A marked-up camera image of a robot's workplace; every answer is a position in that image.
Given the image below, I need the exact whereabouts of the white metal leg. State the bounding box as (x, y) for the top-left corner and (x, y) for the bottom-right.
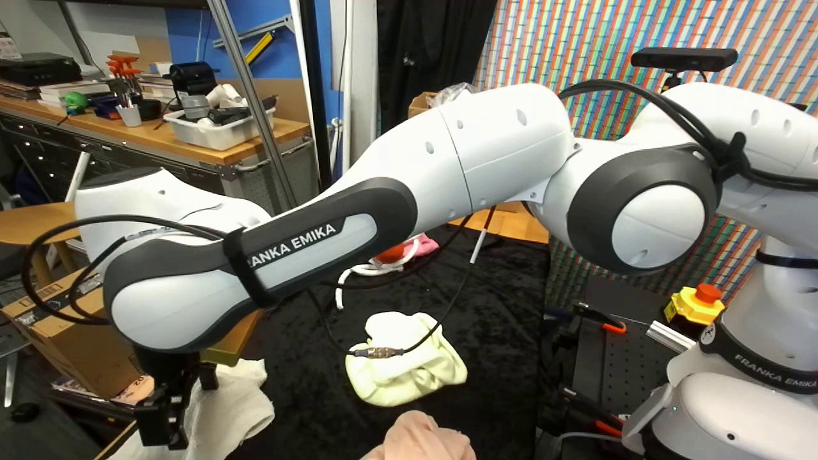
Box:
(61, 148), (94, 195)

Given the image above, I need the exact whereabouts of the silver metal tube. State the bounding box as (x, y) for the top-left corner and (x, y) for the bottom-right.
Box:
(645, 316), (701, 355)

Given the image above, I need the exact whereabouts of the pink cloth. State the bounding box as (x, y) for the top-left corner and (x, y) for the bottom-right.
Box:
(373, 233), (442, 269)

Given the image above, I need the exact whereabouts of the silver metal pole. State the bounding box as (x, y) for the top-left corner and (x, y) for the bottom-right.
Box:
(205, 0), (303, 211)

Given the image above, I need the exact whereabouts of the green plastic object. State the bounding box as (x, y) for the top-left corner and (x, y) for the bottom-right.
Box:
(61, 86), (93, 116)

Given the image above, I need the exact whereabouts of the black stereo camera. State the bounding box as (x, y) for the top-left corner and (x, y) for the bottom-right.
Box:
(629, 47), (741, 73)

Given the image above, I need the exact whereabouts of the orange plastic object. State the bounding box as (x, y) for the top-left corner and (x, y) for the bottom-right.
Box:
(106, 48), (144, 81)

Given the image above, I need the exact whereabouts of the yellow red emergency stop button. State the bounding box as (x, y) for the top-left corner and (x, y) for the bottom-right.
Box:
(663, 282), (728, 326)

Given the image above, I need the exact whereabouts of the black flat case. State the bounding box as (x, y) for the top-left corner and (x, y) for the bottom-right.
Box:
(0, 52), (84, 86)

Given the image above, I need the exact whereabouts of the wooden top workbench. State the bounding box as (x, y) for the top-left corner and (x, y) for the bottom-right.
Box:
(0, 90), (323, 226)

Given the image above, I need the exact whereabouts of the peach cloth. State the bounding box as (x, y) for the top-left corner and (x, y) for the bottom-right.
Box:
(361, 408), (479, 460)

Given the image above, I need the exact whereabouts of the white cloth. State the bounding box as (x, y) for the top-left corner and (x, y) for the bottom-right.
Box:
(113, 355), (278, 460)

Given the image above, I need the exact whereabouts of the pale yellow cloth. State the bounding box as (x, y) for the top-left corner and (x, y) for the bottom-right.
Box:
(342, 309), (470, 408)

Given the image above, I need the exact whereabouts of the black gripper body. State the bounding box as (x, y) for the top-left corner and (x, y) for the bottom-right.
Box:
(139, 348), (221, 412)

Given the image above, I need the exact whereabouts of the black boxy device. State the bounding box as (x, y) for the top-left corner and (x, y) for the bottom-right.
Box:
(170, 58), (221, 98)

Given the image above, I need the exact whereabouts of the yellow bar tool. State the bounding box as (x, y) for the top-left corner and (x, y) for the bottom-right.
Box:
(240, 30), (278, 68)

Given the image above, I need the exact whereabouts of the orange handled clamp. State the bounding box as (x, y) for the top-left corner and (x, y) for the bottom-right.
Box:
(571, 298), (631, 338)
(558, 387), (629, 441)

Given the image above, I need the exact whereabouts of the red ball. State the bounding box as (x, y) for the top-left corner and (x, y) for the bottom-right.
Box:
(373, 241), (416, 265)

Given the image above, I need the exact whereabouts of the black vertical pole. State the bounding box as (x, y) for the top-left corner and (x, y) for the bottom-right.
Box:
(292, 0), (342, 186)

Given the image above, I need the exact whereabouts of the black perforated breadboard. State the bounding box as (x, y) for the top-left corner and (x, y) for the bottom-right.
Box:
(566, 284), (685, 438)

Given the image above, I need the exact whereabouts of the white plastic tray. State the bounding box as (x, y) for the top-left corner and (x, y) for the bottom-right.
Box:
(163, 104), (282, 154)

